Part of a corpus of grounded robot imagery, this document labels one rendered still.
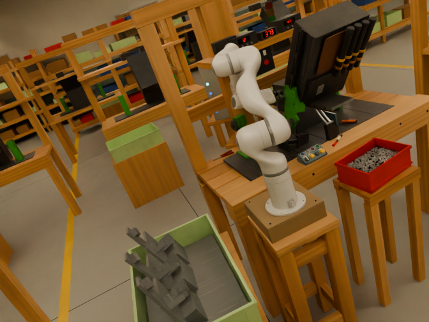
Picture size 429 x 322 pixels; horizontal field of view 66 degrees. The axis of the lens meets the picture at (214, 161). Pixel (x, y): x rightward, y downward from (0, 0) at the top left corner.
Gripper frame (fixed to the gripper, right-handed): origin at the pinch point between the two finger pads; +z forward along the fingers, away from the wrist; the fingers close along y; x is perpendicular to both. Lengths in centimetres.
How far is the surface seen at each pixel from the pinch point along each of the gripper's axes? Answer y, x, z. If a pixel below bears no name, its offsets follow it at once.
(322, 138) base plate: -30.8, 7.2, 20.8
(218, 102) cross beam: 19.6, 27.6, -27.4
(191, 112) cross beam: 17, 30, -47
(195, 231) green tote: -66, 9, -74
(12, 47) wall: 736, 676, -278
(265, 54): 27.4, -6.9, -1.4
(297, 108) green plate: -13.3, -3.4, 5.5
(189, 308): -98, -22, -92
